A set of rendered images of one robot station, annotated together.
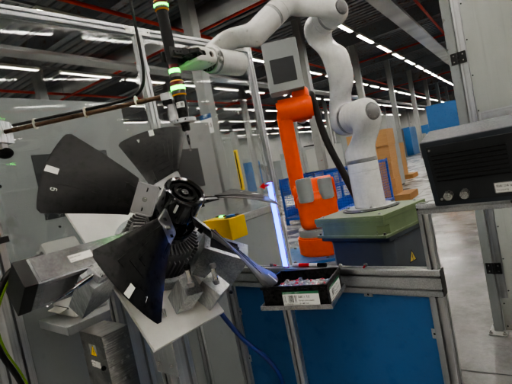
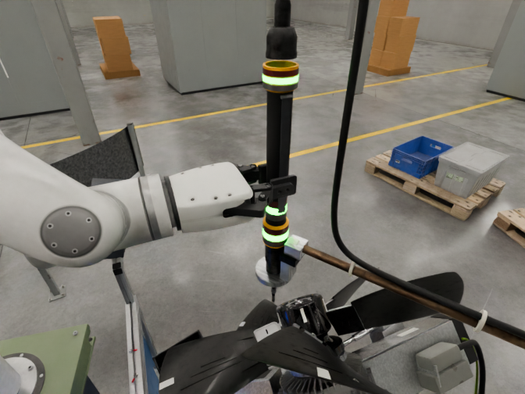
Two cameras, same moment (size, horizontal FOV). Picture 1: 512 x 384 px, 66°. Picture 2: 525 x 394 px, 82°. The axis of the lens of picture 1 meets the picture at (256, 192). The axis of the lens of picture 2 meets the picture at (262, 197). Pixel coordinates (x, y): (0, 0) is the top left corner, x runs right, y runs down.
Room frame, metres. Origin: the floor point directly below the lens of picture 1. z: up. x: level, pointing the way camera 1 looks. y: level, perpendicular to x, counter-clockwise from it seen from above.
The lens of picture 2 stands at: (1.56, 0.33, 1.87)
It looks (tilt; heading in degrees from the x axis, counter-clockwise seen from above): 35 degrees down; 207
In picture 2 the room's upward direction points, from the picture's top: straight up
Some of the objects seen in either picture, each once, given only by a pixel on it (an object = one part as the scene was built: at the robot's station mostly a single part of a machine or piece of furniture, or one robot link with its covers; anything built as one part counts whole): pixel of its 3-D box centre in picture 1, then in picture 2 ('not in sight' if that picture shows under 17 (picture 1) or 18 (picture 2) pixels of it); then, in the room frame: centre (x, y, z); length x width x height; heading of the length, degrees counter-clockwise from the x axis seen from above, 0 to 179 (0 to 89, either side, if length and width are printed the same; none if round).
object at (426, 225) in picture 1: (428, 235); (123, 284); (1.14, -0.47, 0.96); 0.03 x 0.03 x 0.20; 49
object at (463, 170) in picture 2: not in sight; (468, 170); (-1.80, 0.98, 0.31); 0.60 x 0.42 x 0.33; 153
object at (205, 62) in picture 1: (197, 58); (205, 195); (1.29, 0.10, 1.63); 0.11 x 0.10 x 0.07; 140
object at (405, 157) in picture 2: not in sight; (420, 155); (-2.03, 0.53, 0.25); 0.60 x 0.41 x 0.22; 153
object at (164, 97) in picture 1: (178, 107); (280, 256); (1.21, 0.18, 1.47); 0.09 x 0.07 x 0.10; 84
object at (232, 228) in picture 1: (225, 229); not in sight; (1.67, 0.16, 1.02); 0.16 x 0.10 x 0.11; 49
